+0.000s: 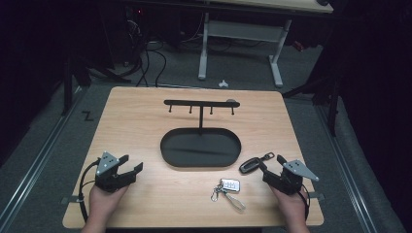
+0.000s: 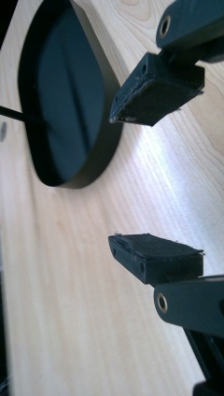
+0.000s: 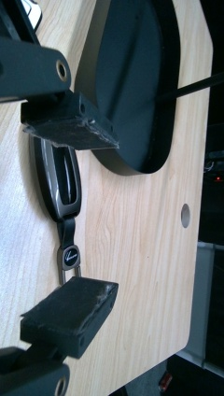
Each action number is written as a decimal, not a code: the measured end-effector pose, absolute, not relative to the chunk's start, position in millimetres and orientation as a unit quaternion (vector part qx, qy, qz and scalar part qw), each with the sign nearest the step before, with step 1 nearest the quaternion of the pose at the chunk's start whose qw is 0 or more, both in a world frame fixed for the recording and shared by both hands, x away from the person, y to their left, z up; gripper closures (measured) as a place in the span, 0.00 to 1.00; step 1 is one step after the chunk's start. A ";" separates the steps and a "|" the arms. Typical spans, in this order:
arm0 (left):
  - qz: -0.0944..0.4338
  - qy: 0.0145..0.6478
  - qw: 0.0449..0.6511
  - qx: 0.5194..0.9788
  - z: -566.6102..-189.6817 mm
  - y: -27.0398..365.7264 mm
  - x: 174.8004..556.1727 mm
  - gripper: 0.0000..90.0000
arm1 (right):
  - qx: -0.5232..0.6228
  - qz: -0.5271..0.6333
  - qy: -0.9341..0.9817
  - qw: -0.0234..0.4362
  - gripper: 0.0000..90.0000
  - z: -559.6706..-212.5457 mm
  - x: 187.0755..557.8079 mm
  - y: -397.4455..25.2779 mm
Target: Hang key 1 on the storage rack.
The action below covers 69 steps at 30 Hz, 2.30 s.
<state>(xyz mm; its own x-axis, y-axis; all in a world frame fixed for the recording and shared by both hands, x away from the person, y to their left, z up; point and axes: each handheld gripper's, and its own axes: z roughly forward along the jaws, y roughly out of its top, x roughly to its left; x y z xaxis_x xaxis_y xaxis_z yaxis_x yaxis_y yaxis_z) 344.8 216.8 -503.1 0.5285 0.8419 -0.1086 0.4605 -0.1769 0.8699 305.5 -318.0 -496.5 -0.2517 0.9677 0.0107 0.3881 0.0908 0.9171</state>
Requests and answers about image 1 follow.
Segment black key rack with tray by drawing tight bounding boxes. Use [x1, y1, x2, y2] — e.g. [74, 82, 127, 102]
[159, 98, 243, 169]

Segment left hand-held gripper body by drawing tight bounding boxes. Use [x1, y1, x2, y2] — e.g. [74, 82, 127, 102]
[94, 150, 137, 194]

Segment person's right hand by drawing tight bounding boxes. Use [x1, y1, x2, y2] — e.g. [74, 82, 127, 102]
[269, 185, 309, 225]

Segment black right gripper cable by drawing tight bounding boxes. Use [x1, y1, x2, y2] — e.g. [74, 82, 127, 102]
[299, 185, 312, 221]

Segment black car key fob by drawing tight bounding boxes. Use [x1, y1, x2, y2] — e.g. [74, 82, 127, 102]
[238, 151, 276, 175]

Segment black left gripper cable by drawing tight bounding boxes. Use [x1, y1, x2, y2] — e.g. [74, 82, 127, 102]
[78, 157, 102, 224]

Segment white metal frame desk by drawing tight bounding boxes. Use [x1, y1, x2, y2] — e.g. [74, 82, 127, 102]
[197, 0, 334, 89]

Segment person's left hand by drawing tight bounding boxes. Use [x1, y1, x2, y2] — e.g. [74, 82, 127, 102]
[88, 183, 129, 225]

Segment grey floor rail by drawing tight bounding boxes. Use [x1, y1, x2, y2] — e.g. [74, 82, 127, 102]
[0, 86, 86, 227]
[315, 104, 379, 233]

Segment black metal stand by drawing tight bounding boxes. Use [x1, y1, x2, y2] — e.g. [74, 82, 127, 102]
[60, 48, 132, 117]
[282, 72, 345, 138]

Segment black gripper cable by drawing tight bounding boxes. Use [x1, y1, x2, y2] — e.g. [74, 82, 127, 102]
[78, 157, 102, 224]
[299, 185, 312, 221]

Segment black floor cables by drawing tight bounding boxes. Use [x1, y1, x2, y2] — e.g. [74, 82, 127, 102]
[122, 18, 168, 88]

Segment silver car key fob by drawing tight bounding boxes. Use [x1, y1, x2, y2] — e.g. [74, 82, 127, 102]
[210, 178, 247, 214]

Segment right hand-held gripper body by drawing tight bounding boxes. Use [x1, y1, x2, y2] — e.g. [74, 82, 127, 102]
[262, 159, 320, 196]

